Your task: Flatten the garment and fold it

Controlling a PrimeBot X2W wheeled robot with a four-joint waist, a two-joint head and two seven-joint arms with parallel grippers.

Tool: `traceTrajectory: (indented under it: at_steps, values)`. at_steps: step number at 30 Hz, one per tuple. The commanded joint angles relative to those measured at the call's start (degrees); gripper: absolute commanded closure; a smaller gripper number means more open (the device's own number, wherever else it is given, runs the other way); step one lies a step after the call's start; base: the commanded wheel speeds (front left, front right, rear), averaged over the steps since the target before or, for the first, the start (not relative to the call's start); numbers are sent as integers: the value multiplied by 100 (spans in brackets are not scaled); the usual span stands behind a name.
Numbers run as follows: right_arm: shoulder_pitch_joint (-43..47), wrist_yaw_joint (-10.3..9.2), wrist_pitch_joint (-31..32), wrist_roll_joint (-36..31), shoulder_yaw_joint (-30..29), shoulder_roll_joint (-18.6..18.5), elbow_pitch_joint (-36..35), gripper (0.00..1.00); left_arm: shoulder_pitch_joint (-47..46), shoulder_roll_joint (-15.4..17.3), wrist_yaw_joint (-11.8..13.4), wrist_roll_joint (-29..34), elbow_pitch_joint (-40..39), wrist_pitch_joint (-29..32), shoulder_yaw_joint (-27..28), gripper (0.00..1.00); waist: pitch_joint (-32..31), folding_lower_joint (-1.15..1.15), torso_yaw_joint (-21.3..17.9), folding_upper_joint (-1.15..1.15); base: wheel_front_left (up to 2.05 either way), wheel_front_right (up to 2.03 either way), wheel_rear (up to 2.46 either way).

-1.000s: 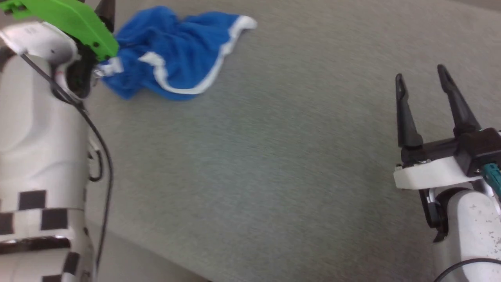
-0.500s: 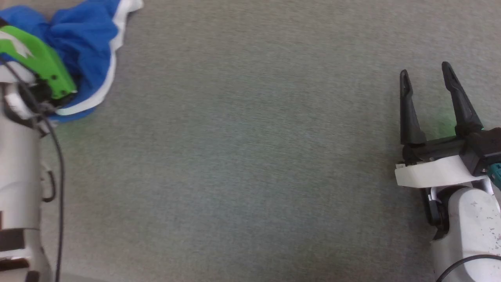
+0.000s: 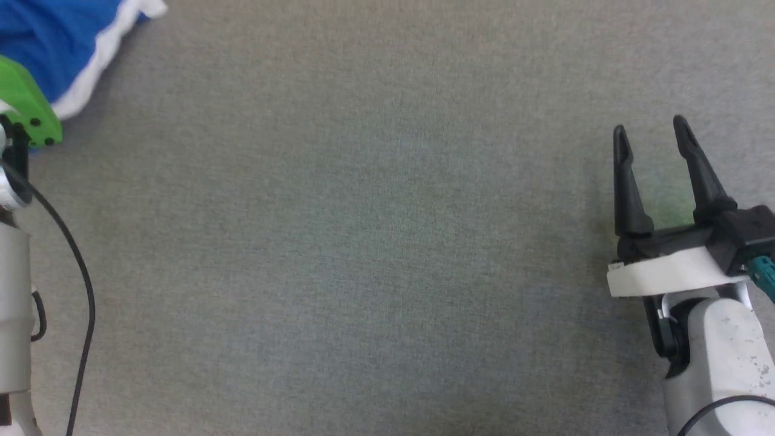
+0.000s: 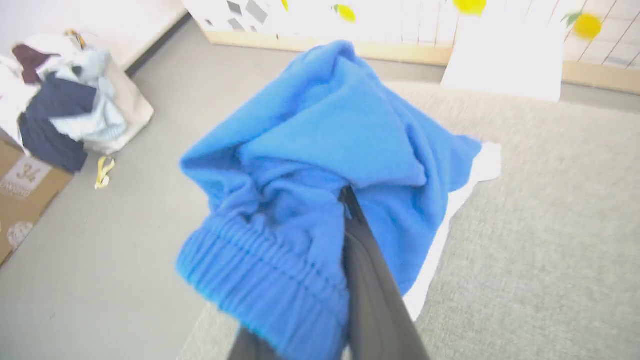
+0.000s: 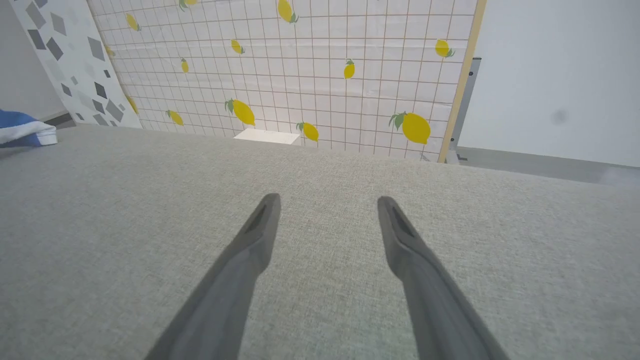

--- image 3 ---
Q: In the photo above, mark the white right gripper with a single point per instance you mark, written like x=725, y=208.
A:
x=666, y=272

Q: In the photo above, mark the blue garment with white trim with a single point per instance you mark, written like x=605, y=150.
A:
x=48, y=36

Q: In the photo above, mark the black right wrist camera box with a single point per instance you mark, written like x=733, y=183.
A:
x=748, y=233

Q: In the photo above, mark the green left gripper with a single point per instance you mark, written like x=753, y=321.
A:
x=27, y=106

